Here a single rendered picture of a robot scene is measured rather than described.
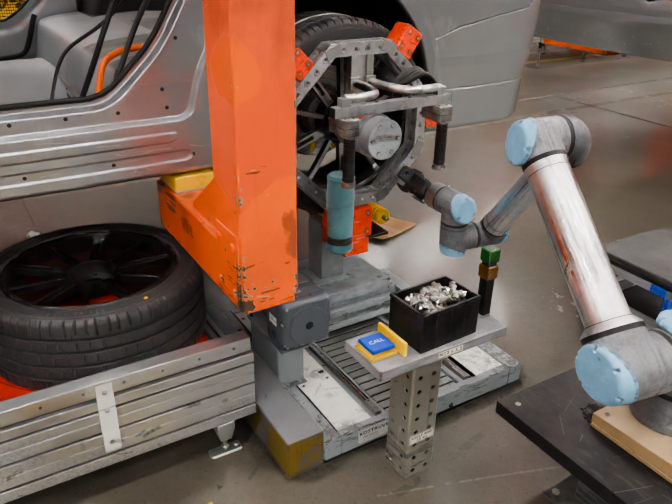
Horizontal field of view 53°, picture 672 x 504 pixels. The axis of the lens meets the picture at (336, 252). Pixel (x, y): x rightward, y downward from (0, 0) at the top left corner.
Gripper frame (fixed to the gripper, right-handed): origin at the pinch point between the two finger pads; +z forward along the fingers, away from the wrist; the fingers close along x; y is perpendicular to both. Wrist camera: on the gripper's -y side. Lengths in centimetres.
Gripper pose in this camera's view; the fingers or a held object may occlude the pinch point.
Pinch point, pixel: (396, 173)
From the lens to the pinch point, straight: 243.9
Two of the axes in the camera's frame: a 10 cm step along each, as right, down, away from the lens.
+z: -5.2, -3.9, 7.6
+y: 5.9, 4.8, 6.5
